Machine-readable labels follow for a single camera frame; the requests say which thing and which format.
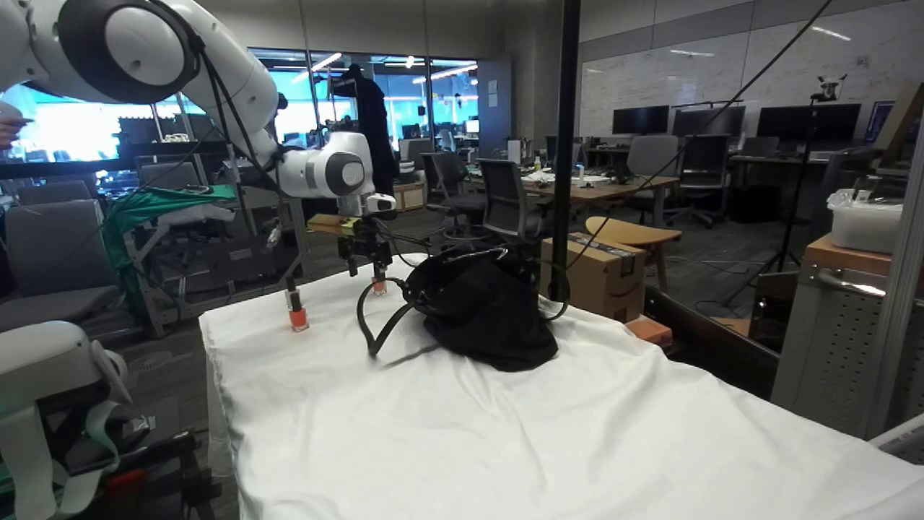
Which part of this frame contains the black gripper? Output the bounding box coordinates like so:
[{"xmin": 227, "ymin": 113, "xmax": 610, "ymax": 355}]
[{"xmin": 339, "ymin": 216, "xmax": 393, "ymax": 274}]

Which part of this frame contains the red nail polish bottle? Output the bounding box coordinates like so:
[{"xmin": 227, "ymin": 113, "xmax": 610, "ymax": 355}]
[{"xmin": 289, "ymin": 290, "xmax": 308, "ymax": 333}]

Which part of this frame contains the black handbag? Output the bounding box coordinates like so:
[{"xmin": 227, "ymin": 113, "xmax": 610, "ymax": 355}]
[{"xmin": 354, "ymin": 245, "xmax": 562, "ymax": 373}]

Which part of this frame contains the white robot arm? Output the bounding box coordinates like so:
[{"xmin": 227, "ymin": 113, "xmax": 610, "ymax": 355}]
[{"xmin": 0, "ymin": 0, "xmax": 393, "ymax": 272}]

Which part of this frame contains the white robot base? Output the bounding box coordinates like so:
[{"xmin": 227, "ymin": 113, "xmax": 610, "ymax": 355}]
[{"xmin": 0, "ymin": 320, "xmax": 132, "ymax": 520}]

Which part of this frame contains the grey office chair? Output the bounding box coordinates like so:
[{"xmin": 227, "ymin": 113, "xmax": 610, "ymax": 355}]
[{"xmin": 481, "ymin": 160, "xmax": 529, "ymax": 236}]

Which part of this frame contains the white table cloth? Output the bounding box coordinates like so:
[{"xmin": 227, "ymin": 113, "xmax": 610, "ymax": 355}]
[{"xmin": 200, "ymin": 274, "xmax": 924, "ymax": 520}]

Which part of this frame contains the cardboard box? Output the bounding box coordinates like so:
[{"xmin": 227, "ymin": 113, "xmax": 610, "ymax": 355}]
[{"xmin": 567, "ymin": 233, "xmax": 643, "ymax": 320}]

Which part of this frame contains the wooden table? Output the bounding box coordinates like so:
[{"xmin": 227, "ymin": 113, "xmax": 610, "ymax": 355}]
[{"xmin": 583, "ymin": 216, "xmax": 682, "ymax": 291}]

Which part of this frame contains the black vertical pole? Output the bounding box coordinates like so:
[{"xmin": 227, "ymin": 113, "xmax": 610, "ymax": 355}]
[{"xmin": 551, "ymin": 0, "xmax": 581, "ymax": 300}]

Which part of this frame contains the black computer monitor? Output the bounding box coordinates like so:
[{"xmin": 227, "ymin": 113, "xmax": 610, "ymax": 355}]
[
  {"xmin": 757, "ymin": 103, "xmax": 860, "ymax": 148},
  {"xmin": 674, "ymin": 108, "xmax": 744, "ymax": 139},
  {"xmin": 613, "ymin": 108, "xmax": 671, "ymax": 137}
]

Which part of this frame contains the grey metal cabinet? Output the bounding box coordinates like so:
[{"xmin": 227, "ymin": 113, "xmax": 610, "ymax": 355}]
[{"xmin": 772, "ymin": 233, "xmax": 893, "ymax": 437}]

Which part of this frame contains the white plastic tub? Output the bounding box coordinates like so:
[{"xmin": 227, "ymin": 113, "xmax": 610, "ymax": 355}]
[{"xmin": 827, "ymin": 189, "xmax": 905, "ymax": 255}]

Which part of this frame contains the black camera on stand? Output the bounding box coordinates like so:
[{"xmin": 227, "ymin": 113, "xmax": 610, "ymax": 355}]
[{"xmin": 812, "ymin": 74, "xmax": 847, "ymax": 103}]

